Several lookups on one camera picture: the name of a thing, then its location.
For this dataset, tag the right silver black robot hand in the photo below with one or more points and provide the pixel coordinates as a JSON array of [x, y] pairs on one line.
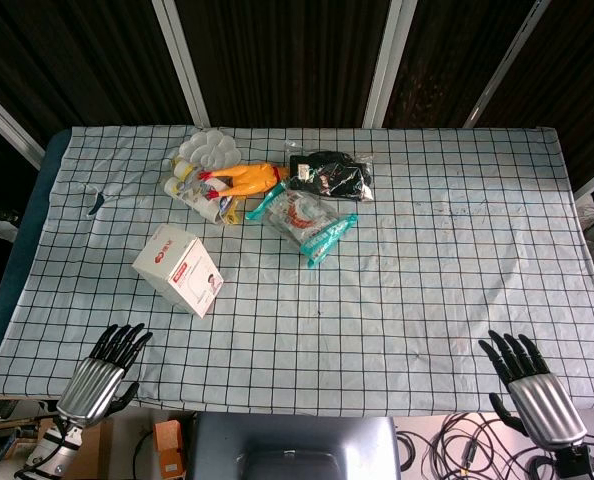
[[542, 395]]

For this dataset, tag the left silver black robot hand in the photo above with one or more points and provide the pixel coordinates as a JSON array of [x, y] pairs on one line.
[[91, 387]]

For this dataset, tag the grey robot base body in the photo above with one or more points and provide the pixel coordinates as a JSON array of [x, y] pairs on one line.
[[294, 447]]

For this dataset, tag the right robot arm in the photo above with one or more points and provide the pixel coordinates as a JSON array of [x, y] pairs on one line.
[[579, 462]]

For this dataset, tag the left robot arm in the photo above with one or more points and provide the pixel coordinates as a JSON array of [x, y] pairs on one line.
[[52, 450]]

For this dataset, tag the orange cardboard box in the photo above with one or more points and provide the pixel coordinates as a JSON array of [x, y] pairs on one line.
[[168, 448]]

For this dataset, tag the white cardboard box red print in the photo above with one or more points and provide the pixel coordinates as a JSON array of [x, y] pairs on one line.
[[179, 270]]

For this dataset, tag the dark blue table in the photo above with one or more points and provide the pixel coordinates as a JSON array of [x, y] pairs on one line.
[[24, 240]]

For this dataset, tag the blue checkered tablecloth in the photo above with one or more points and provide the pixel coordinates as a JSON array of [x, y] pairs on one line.
[[327, 300]]

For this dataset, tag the yellow rubber chicken toy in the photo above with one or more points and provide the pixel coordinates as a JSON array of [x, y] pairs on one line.
[[244, 178]]

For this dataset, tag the white plastic flower-shaped tray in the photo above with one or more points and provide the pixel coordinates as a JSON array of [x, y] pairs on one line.
[[211, 149]]

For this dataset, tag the teal white snack bag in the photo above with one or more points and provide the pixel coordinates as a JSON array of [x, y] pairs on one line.
[[304, 220]]

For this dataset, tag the black item in clear bag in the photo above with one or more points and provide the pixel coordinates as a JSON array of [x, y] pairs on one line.
[[329, 176]]

